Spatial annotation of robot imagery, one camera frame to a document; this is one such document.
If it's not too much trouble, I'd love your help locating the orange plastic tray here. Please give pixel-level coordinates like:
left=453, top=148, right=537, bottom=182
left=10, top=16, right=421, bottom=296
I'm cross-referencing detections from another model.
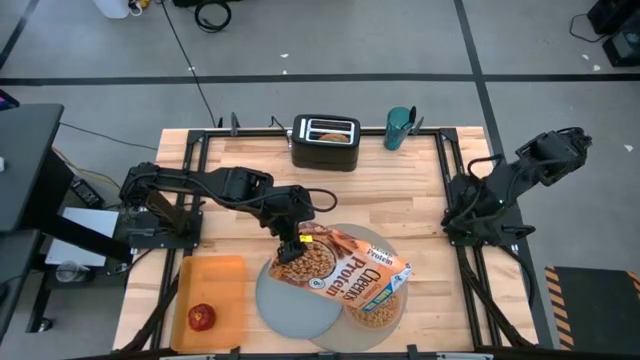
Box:
left=169, top=254, right=248, bottom=353

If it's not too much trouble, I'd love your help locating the Cheerios Protein cereal box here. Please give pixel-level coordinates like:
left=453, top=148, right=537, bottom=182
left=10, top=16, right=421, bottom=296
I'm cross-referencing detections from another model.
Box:
left=268, top=221, right=414, bottom=314

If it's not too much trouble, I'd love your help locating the clear plastic cup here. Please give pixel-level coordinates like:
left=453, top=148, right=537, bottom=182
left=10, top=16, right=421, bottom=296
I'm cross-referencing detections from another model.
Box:
left=54, top=259, right=92, bottom=284

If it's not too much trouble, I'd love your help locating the black toaster power cord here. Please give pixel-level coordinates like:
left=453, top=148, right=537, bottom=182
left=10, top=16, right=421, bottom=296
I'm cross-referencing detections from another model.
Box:
left=269, top=115, right=294, bottom=146

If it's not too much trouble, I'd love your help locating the cereal pieces heap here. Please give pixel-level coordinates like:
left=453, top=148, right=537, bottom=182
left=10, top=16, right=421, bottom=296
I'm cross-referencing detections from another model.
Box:
left=348, top=294, right=401, bottom=326

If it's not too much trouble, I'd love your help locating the black power adapter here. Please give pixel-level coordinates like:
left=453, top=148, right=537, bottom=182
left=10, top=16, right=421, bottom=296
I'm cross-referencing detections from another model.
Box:
left=69, top=177, right=106, bottom=210

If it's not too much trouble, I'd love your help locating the white container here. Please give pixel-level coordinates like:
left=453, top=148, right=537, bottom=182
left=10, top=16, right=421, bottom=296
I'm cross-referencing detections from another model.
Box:
left=92, top=0, right=132, bottom=20

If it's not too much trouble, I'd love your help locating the red apple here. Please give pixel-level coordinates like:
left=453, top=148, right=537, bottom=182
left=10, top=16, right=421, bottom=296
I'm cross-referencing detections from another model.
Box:
left=187, top=303, right=217, bottom=332

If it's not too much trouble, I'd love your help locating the black two-slot toaster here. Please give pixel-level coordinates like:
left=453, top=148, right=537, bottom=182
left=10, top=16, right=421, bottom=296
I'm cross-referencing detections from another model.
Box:
left=289, top=113, right=362, bottom=173

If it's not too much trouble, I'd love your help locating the black metal rig frame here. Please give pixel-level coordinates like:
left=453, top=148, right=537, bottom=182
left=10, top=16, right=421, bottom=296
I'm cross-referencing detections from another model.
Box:
left=119, top=127, right=539, bottom=360

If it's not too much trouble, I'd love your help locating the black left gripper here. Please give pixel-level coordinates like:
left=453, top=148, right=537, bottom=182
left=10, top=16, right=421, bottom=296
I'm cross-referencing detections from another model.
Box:
left=264, top=184, right=317, bottom=265

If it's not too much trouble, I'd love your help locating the round grey placemat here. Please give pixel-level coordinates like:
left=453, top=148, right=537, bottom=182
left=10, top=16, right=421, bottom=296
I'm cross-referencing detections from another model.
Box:
left=298, top=222, right=409, bottom=354

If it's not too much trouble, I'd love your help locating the dark screen device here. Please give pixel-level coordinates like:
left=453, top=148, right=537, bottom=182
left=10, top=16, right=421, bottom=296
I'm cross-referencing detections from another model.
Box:
left=0, top=88, right=21, bottom=112

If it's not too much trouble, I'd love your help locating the black desk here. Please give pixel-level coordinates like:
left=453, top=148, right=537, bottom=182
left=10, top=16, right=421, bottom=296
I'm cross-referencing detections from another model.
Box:
left=0, top=103, right=131, bottom=346

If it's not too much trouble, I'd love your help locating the white panel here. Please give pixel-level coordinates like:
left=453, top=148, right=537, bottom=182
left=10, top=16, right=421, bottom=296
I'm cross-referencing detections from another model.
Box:
left=44, top=207, right=121, bottom=267

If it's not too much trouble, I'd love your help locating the black equipment case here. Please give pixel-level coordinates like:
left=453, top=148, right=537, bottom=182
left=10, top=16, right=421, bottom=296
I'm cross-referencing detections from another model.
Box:
left=587, top=0, right=640, bottom=36
left=602, top=24, right=640, bottom=68

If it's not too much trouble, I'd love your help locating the grey plate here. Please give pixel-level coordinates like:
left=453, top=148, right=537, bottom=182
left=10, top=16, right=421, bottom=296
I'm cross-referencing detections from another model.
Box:
left=255, top=249, right=351, bottom=340

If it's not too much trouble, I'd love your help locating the black yellow-striped floor mat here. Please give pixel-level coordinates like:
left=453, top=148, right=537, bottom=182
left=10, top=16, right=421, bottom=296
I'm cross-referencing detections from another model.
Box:
left=544, top=265, right=640, bottom=351

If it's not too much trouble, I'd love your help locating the teal plastic pitcher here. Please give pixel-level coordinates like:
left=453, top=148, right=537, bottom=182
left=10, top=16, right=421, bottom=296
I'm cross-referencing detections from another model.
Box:
left=383, top=105, right=419, bottom=151

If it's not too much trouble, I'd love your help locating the long black floor cable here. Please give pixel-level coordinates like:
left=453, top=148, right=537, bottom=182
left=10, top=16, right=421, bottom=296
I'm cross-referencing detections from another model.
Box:
left=159, top=0, right=219, bottom=129

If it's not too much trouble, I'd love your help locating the pink bowl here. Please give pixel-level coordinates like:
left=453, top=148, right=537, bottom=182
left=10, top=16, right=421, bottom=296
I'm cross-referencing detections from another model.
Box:
left=343, top=292, right=404, bottom=331

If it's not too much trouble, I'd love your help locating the coiled black floor cable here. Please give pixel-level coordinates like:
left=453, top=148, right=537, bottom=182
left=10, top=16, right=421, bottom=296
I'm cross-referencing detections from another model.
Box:
left=193, top=0, right=233, bottom=34

